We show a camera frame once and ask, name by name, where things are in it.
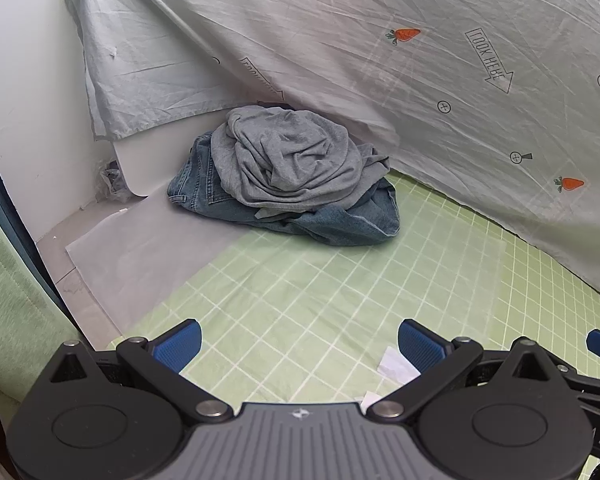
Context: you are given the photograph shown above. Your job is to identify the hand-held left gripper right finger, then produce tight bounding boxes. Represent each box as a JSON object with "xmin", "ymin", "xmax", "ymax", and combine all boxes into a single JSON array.
[{"xmin": 367, "ymin": 318, "xmax": 578, "ymax": 422}]

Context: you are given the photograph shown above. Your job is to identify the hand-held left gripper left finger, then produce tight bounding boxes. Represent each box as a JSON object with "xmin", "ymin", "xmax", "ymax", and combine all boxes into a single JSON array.
[{"xmin": 47, "ymin": 318, "xmax": 234, "ymax": 422}]

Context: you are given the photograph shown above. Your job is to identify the grey zip hoodie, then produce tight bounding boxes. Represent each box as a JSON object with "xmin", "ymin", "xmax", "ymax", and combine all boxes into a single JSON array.
[{"xmin": 210, "ymin": 105, "xmax": 392, "ymax": 222}]

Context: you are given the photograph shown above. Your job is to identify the translucent paper sheet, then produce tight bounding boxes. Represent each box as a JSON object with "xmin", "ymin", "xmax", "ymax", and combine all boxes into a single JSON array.
[{"xmin": 65, "ymin": 180, "xmax": 261, "ymax": 333}]

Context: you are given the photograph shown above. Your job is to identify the green checked bed sheet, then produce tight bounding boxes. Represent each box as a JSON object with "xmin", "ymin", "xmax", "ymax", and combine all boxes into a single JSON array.
[{"xmin": 110, "ymin": 170, "xmax": 600, "ymax": 480}]

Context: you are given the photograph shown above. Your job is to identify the blue denim jeans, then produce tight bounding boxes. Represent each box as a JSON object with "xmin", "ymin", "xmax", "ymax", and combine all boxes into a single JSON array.
[{"xmin": 167, "ymin": 132, "xmax": 401, "ymax": 247}]

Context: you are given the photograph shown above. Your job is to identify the green cloth curtain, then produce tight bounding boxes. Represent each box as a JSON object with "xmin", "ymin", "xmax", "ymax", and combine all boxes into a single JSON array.
[{"xmin": 0, "ymin": 120, "xmax": 88, "ymax": 406}]

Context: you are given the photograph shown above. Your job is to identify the clear plastic bag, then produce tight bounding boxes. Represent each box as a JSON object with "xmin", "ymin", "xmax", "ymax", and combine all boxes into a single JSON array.
[{"xmin": 97, "ymin": 160, "xmax": 128, "ymax": 201}]

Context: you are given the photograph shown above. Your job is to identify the white board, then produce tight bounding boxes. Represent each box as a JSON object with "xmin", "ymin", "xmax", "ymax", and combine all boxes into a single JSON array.
[{"xmin": 111, "ymin": 110, "xmax": 236, "ymax": 198}]

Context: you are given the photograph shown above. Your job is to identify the grey carrot print sheet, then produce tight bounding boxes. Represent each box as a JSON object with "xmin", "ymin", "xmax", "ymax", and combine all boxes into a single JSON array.
[{"xmin": 64, "ymin": 0, "xmax": 600, "ymax": 306}]

